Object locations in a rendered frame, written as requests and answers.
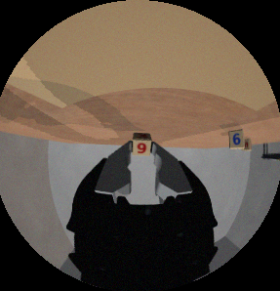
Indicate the tan square mat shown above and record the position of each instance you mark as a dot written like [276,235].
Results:
[137,44]

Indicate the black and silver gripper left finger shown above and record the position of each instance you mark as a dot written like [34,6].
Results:
[109,179]

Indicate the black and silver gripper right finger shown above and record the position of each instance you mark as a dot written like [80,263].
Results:
[177,180]

